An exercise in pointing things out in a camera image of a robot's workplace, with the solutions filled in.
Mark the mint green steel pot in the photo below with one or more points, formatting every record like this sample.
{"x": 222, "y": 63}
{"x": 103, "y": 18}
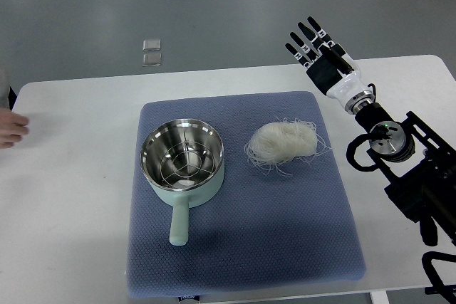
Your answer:
{"x": 183, "y": 161}

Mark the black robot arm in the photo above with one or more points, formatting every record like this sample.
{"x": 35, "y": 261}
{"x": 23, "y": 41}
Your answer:
{"x": 418, "y": 164}

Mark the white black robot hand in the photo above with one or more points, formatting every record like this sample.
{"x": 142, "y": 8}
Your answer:
{"x": 331, "y": 72}

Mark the person's hand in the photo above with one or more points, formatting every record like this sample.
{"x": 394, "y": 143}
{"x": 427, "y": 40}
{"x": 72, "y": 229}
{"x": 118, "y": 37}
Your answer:
{"x": 13, "y": 128}

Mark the upper silver floor plate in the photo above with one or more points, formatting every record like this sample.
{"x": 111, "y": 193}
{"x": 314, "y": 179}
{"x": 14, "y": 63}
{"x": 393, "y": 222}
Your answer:
{"x": 151, "y": 44}

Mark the white vermicelli bundle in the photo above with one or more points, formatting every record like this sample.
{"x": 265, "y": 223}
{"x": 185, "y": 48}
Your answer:
{"x": 281, "y": 142}

